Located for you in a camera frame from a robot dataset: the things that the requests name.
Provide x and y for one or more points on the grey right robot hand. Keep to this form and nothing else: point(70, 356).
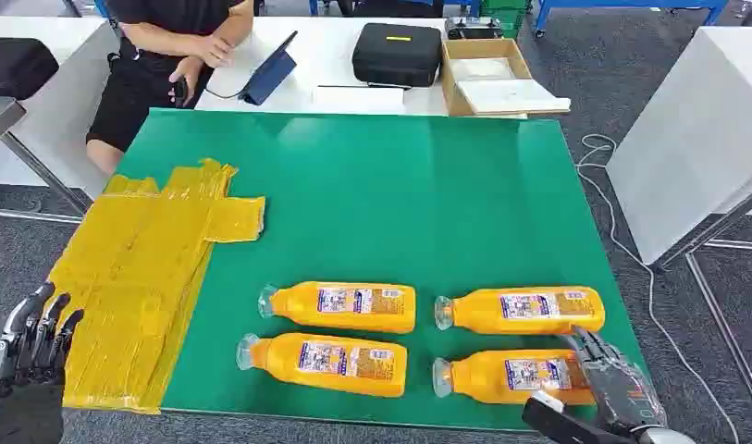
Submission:
point(620, 386)

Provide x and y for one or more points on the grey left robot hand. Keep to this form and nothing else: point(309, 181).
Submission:
point(26, 404)

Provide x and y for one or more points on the orange drink bottle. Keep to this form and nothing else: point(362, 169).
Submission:
point(473, 312)
point(351, 318)
point(277, 361)
point(480, 380)

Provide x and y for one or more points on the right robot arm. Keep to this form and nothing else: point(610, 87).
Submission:
point(663, 438)

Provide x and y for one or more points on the yellow plastic sheet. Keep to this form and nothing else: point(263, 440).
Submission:
point(130, 276)

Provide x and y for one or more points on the white table with steel legs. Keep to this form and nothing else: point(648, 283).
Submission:
point(688, 141)

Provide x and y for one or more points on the white side table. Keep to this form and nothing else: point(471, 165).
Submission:
point(69, 122)

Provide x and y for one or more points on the green table mat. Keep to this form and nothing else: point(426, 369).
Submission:
point(382, 202)

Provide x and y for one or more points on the white flat board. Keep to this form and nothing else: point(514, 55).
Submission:
point(510, 97)

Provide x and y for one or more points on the black soft bag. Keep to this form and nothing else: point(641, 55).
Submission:
point(17, 67)

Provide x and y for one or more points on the person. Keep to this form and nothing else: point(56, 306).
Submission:
point(143, 80)

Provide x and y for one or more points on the cardboard box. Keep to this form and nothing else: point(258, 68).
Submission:
point(450, 86)

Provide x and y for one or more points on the white foam sheet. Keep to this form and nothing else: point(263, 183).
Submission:
point(483, 68)

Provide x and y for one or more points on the black handheld device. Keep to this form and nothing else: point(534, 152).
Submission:
point(181, 92)

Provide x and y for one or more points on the black remote controller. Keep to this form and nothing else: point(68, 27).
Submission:
point(473, 27)

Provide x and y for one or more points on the green plastic crate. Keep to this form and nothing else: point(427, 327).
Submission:
point(504, 15)

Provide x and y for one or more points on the blue tablet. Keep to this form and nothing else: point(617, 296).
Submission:
point(268, 76)

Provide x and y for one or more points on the long white table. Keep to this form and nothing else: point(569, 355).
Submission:
point(332, 43)

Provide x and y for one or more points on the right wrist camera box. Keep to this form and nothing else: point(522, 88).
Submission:
point(553, 424)

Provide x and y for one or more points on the blue metal frame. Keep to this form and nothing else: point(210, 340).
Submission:
point(627, 3)

